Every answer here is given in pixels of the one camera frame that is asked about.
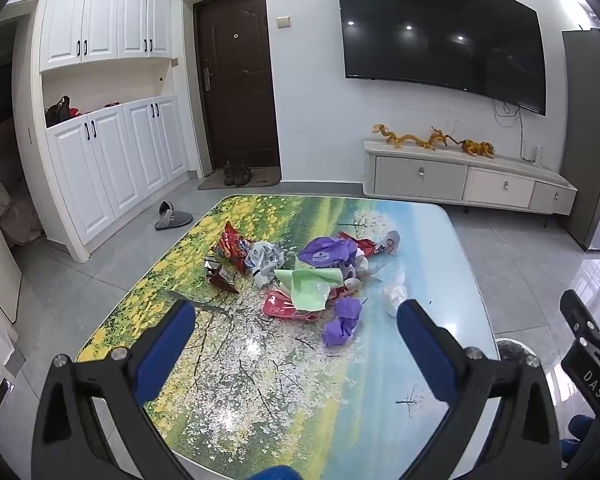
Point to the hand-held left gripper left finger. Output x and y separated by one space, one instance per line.
167 345

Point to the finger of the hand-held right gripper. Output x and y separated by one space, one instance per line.
587 375

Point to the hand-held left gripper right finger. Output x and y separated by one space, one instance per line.
422 345

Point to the purple wrapper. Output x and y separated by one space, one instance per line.
342 325

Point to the dark brown wrapper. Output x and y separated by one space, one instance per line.
222 280

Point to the white plastic sheet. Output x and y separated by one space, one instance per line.
355 280

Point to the white and red packet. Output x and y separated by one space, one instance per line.
387 244

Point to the red foil wrapper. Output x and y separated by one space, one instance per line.
365 246

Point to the red snack bag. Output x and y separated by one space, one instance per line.
232 250

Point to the red and yellow wrapper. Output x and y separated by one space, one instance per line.
277 306

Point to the light green plastic bag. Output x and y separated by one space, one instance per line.
307 287

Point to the white printed plastic bag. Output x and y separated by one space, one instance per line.
265 257

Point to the purple plastic bag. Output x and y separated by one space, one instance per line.
325 252

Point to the grey slipper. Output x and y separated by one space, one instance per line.
172 216

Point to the white television stand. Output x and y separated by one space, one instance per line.
460 177

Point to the grey doormat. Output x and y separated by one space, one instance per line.
240 181

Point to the brown shoe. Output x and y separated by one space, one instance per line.
228 173
243 173

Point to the pink cloth bundle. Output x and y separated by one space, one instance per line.
22 217

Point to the long golden dragon figurine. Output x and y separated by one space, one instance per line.
397 136

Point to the white power strip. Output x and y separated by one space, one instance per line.
538 155

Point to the grey refrigerator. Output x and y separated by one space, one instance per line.
587 135

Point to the white shoe cabinet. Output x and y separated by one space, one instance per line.
105 110

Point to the red cloth item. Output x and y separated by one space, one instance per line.
111 105

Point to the dark bag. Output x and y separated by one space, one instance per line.
57 110

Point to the dark brown entrance door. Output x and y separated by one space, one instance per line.
237 80

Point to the black wall television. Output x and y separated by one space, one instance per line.
440 35

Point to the beige wall switch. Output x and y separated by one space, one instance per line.
282 21

